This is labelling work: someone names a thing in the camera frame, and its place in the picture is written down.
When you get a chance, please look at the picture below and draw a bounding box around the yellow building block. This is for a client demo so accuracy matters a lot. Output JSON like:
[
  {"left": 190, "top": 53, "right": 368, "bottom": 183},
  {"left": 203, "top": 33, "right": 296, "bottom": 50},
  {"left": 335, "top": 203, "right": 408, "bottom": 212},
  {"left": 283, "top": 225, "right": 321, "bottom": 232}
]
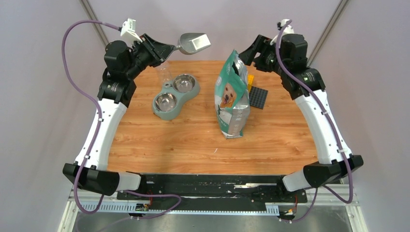
[{"left": 247, "top": 74, "right": 254, "bottom": 93}]

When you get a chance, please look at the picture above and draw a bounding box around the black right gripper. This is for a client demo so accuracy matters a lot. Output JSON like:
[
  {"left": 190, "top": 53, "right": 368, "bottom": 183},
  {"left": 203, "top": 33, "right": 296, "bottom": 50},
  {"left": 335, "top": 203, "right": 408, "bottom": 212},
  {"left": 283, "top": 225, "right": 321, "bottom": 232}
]
[{"left": 238, "top": 35, "right": 288, "bottom": 77}]

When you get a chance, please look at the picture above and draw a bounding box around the teal double pet bowl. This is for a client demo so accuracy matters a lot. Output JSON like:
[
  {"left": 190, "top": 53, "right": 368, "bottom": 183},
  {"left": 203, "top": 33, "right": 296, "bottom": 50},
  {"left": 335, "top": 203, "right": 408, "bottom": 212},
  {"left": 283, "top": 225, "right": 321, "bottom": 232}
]
[{"left": 152, "top": 73, "right": 201, "bottom": 120}]

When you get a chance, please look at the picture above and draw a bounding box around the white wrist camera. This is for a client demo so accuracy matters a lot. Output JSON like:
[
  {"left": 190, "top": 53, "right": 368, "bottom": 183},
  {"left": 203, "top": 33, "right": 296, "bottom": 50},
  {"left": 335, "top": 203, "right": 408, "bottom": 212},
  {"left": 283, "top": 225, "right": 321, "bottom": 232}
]
[
  {"left": 277, "top": 19, "right": 295, "bottom": 36},
  {"left": 120, "top": 18, "right": 143, "bottom": 44}
]

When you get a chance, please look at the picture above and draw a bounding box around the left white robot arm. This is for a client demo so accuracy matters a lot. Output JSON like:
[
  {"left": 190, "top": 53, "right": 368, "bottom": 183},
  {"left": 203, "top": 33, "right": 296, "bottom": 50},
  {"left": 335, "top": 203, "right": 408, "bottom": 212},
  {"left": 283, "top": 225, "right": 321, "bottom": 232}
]
[{"left": 62, "top": 34, "right": 181, "bottom": 200}]

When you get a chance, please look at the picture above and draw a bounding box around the dark grey building baseplate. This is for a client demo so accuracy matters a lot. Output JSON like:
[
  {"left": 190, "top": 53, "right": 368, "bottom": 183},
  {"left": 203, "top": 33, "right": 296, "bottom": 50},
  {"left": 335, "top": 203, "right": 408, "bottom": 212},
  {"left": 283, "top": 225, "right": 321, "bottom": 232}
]
[{"left": 249, "top": 87, "right": 268, "bottom": 109}]

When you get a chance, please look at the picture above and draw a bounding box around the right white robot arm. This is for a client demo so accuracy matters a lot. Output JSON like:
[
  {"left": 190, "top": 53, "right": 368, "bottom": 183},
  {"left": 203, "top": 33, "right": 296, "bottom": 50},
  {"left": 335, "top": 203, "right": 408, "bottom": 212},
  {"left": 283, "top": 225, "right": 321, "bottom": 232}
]
[{"left": 239, "top": 34, "right": 364, "bottom": 202}]

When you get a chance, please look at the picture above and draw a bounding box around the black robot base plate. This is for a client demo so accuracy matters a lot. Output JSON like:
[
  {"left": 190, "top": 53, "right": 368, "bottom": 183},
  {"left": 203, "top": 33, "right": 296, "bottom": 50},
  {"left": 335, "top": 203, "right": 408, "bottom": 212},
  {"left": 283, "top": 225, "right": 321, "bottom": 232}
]
[{"left": 115, "top": 173, "right": 308, "bottom": 212}]

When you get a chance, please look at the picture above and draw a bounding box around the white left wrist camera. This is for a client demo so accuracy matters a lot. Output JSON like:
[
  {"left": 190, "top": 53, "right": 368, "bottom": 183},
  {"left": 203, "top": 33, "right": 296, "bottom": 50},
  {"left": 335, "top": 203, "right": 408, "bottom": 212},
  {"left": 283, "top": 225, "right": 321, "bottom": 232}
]
[{"left": 120, "top": 18, "right": 143, "bottom": 44}]

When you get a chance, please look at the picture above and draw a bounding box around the green pet food bag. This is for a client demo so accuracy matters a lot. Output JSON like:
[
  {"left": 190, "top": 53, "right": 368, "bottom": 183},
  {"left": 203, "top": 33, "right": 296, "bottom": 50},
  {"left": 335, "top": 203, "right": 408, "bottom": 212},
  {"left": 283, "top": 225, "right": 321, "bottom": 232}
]
[{"left": 214, "top": 50, "right": 250, "bottom": 139}]

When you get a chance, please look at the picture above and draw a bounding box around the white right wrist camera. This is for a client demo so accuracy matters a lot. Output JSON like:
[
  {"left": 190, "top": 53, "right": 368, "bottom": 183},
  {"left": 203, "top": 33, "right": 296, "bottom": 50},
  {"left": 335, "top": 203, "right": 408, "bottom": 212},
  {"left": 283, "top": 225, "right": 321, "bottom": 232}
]
[{"left": 277, "top": 19, "right": 295, "bottom": 36}]

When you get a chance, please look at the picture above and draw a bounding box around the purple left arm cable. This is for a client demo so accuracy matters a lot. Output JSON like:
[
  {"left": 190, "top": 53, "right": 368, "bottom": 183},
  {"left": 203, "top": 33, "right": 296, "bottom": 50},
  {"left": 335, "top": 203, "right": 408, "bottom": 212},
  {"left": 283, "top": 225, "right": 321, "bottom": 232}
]
[{"left": 61, "top": 20, "right": 183, "bottom": 232}]

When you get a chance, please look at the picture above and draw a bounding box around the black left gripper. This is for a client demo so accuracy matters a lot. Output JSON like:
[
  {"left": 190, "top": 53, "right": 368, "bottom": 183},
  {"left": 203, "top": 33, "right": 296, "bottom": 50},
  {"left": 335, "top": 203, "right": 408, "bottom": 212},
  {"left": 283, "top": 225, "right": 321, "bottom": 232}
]
[{"left": 124, "top": 33, "right": 175, "bottom": 80}]

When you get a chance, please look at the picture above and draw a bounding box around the grey metal food scoop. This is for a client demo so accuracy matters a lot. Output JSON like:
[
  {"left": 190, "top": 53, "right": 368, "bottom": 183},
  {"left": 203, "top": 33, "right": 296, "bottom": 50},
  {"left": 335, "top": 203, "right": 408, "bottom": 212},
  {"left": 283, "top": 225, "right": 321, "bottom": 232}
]
[{"left": 176, "top": 32, "right": 211, "bottom": 55}]

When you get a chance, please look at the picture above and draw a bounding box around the slotted grey cable duct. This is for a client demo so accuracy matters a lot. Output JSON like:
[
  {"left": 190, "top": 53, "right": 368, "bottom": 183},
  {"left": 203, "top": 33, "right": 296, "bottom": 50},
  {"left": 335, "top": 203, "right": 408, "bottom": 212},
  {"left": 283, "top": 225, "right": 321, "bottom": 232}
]
[{"left": 98, "top": 199, "right": 279, "bottom": 216}]

